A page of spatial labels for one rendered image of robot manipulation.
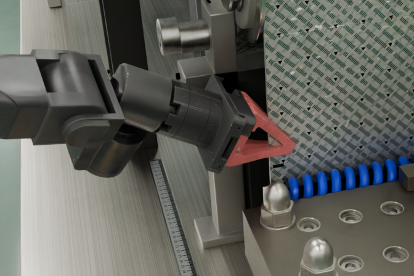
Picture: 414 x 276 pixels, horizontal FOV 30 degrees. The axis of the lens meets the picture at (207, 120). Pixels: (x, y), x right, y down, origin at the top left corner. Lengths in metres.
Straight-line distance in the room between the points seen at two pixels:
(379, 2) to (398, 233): 0.23
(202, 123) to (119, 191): 0.36
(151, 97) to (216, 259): 0.29
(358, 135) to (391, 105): 0.05
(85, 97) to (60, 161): 0.50
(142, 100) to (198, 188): 0.36
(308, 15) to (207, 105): 0.13
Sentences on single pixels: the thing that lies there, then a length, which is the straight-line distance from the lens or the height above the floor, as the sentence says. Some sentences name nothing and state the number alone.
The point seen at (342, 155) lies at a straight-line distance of 0.86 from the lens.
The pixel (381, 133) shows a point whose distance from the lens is 0.86.
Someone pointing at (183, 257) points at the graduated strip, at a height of 0.90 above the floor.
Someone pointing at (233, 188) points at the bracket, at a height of 0.98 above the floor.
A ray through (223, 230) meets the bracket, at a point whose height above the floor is 0.92.
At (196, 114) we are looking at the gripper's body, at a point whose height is 1.14.
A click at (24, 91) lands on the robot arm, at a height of 1.22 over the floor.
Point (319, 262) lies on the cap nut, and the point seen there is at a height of 1.06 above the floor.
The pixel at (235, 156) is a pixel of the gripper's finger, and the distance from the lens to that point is 0.79.
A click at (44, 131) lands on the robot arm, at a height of 1.17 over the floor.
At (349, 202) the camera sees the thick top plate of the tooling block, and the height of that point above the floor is 1.03.
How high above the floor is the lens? 1.50
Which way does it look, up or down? 29 degrees down
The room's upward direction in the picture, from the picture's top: 5 degrees counter-clockwise
